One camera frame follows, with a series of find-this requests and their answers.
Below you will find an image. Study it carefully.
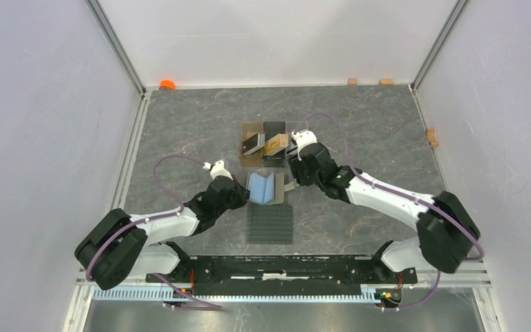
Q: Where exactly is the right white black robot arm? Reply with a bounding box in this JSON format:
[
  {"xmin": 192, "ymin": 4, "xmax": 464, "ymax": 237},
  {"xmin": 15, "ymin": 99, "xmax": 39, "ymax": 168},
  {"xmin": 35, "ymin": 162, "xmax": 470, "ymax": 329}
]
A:
[{"xmin": 287, "ymin": 142, "xmax": 481, "ymax": 282}]

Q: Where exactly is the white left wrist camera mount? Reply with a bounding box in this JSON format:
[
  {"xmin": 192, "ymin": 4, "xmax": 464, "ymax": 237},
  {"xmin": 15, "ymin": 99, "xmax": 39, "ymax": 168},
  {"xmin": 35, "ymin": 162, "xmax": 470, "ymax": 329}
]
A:
[{"xmin": 203, "ymin": 160, "xmax": 233, "ymax": 180}]

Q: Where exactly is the dark grey studded baseplate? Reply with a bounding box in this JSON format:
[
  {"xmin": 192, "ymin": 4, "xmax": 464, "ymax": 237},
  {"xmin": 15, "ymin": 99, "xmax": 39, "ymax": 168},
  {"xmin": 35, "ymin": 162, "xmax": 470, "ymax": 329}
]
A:
[{"xmin": 246, "ymin": 204, "xmax": 294, "ymax": 245}]

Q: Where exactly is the clear card stand tray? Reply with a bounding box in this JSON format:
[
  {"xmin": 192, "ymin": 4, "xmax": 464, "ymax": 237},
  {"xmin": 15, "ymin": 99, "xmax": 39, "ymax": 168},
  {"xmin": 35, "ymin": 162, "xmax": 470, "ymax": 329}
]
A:
[{"xmin": 286, "ymin": 122, "xmax": 310, "ymax": 160}]

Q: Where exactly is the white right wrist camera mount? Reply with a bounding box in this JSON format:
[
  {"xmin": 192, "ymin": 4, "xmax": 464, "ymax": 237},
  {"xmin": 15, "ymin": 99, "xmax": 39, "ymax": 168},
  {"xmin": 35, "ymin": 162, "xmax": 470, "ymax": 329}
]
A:
[{"xmin": 291, "ymin": 129, "xmax": 317, "ymax": 150}]

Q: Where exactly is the orange round cap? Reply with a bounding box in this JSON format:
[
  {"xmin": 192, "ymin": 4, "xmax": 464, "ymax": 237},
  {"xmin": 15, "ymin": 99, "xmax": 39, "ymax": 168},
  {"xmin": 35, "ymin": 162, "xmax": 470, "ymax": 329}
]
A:
[{"xmin": 158, "ymin": 80, "xmax": 176, "ymax": 90}]

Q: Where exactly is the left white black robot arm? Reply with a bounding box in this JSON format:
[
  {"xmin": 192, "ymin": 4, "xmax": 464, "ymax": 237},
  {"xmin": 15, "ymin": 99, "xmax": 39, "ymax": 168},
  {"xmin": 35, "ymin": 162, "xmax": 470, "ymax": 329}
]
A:
[{"xmin": 74, "ymin": 176, "xmax": 250, "ymax": 290}]

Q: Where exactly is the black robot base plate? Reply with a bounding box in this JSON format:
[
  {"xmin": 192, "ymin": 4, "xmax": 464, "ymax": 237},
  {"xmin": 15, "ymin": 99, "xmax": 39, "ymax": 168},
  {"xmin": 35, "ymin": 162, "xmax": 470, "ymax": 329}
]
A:
[{"xmin": 165, "ymin": 255, "xmax": 418, "ymax": 296}]

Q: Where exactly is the curved wooden piece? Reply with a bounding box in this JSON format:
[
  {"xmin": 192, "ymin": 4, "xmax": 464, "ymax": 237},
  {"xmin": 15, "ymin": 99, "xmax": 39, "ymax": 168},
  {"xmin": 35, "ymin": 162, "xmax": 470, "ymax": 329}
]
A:
[{"xmin": 426, "ymin": 128, "xmax": 439, "ymax": 149}]

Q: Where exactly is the grey blue card holder wallet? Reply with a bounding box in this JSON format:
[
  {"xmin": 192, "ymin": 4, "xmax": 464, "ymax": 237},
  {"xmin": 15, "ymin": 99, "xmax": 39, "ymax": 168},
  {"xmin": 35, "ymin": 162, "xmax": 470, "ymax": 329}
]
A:
[{"xmin": 246, "ymin": 172, "xmax": 297, "ymax": 205}]

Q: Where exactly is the gold credit card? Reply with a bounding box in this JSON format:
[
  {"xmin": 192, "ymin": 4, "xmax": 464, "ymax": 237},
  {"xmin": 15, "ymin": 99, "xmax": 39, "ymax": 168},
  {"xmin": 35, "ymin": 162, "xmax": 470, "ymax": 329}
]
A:
[{"xmin": 263, "ymin": 133, "xmax": 290, "ymax": 156}]

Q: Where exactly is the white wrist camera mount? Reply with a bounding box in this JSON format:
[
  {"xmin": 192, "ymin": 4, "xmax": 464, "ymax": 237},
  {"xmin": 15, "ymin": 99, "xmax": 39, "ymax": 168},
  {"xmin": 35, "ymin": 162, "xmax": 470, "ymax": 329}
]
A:
[
  {"xmin": 291, "ymin": 129, "xmax": 317, "ymax": 150},
  {"xmin": 203, "ymin": 160, "xmax": 233, "ymax": 180}
]

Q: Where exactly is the slotted cable duct strip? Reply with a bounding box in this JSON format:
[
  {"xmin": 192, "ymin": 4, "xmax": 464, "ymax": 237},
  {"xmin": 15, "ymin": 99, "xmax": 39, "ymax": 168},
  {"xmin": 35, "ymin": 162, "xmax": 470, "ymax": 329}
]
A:
[{"xmin": 93, "ymin": 285, "xmax": 380, "ymax": 304}]

